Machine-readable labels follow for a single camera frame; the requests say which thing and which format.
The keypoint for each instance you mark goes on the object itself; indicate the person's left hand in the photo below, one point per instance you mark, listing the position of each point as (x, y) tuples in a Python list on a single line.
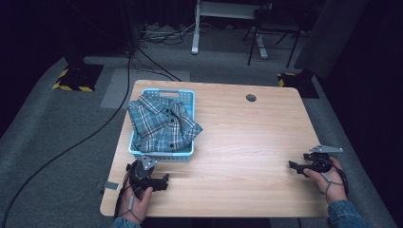
[(137, 202)]

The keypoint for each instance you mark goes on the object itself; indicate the black metal chair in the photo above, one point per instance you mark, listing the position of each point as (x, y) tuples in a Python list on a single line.
[(272, 28)]

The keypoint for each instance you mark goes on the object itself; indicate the white desk frame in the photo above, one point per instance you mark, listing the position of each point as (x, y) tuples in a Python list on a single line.
[(196, 38)]

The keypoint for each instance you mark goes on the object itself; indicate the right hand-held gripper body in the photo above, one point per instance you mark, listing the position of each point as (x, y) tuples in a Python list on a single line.
[(321, 160)]

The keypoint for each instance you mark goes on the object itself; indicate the person's right hand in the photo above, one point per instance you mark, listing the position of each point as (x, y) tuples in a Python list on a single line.
[(332, 183)]

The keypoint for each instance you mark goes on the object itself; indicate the small grey tag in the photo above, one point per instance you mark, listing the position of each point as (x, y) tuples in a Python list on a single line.
[(111, 186)]

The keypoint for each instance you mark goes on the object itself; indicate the grey leaning panel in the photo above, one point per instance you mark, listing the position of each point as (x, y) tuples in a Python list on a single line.
[(329, 38)]

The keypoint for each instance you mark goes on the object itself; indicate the blue plaid shirt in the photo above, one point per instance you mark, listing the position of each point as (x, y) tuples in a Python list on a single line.
[(163, 126)]

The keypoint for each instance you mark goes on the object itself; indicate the yellow black striped base plate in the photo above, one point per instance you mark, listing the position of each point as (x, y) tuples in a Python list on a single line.
[(297, 84), (77, 79)]

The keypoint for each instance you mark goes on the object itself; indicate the grey round table grommet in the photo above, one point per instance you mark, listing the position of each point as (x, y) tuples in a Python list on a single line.
[(251, 97)]

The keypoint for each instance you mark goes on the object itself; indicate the light blue plastic basket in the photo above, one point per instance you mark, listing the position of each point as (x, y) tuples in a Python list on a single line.
[(187, 104)]

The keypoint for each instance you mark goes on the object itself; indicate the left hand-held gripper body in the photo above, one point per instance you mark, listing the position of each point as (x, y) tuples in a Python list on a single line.
[(140, 172)]

